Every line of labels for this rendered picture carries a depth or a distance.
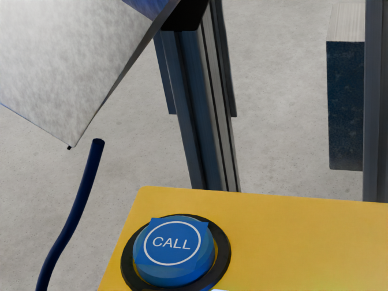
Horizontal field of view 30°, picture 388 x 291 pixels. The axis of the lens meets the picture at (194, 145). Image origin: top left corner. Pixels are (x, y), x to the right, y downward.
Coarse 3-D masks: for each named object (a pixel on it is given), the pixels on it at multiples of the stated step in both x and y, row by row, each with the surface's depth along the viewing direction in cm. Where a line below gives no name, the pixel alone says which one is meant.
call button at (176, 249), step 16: (160, 224) 36; (176, 224) 36; (192, 224) 36; (144, 240) 36; (160, 240) 36; (176, 240) 35; (192, 240) 35; (208, 240) 35; (144, 256) 35; (160, 256) 35; (176, 256) 35; (192, 256) 34; (208, 256) 35; (144, 272) 34; (160, 272) 34; (176, 272) 34; (192, 272) 34
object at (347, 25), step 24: (336, 24) 91; (360, 24) 91; (336, 48) 90; (360, 48) 89; (336, 72) 92; (360, 72) 91; (336, 96) 94; (360, 96) 93; (336, 120) 97; (360, 120) 96; (336, 144) 100; (360, 144) 99; (336, 168) 103; (360, 168) 102
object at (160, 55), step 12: (216, 0) 89; (156, 36) 95; (156, 48) 96; (228, 48) 94; (228, 60) 95; (228, 72) 96; (168, 84) 100; (228, 84) 97; (168, 96) 101; (228, 96) 99; (168, 108) 103
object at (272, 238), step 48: (144, 192) 40; (192, 192) 39; (240, 192) 39; (240, 240) 36; (288, 240) 36; (336, 240) 35; (384, 240) 35; (144, 288) 34; (192, 288) 34; (240, 288) 34; (288, 288) 34; (336, 288) 33; (384, 288) 33
